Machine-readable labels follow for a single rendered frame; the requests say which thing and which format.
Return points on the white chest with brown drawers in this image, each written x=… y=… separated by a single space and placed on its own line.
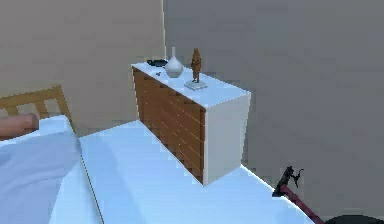
x=226 y=133

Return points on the brown statue on white base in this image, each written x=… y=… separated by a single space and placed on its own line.
x=196 y=65

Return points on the white round vase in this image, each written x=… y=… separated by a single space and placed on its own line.
x=174 y=68

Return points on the small dark object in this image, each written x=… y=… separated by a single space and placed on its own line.
x=158 y=73

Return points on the black flat dish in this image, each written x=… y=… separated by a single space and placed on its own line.
x=156 y=62

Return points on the maroon rod with black head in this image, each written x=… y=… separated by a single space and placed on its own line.
x=286 y=181

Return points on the pale blue duvet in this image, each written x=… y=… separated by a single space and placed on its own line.
x=33 y=166

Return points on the brown roll pillow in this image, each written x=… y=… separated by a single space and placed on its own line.
x=18 y=126

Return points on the black round shape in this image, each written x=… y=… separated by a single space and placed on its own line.
x=358 y=220

